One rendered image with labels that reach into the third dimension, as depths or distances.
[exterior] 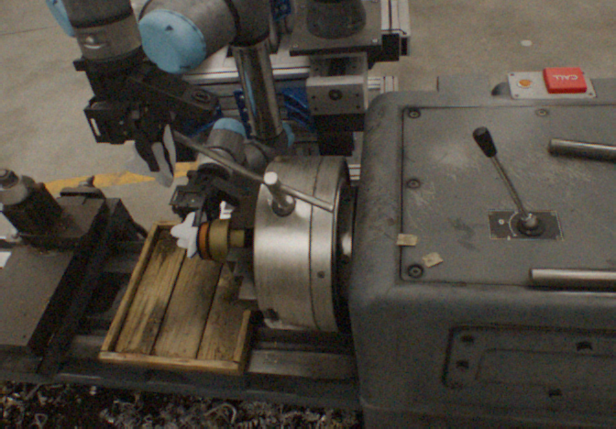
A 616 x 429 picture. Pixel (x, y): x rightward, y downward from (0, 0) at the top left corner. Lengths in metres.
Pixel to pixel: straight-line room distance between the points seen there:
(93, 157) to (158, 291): 2.01
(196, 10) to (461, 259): 0.60
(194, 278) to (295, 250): 0.46
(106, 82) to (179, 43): 0.24
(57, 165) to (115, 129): 2.50
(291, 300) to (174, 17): 0.51
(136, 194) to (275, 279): 2.03
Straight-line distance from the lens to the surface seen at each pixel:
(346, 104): 1.24
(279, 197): 0.75
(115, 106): 0.71
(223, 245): 0.94
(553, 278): 0.68
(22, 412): 1.66
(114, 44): 0.66
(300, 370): 1.05
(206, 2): 0.96
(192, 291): 1.18
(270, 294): 0.82
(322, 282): 0.79
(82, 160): 3.16
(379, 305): 0.67
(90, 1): 0.65
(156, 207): 2.66
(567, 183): 0.81
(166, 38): 0.93
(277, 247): 0.79
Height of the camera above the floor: 1.83
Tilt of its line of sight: 48 degrees down
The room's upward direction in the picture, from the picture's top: 11 degrees counter-clockwise
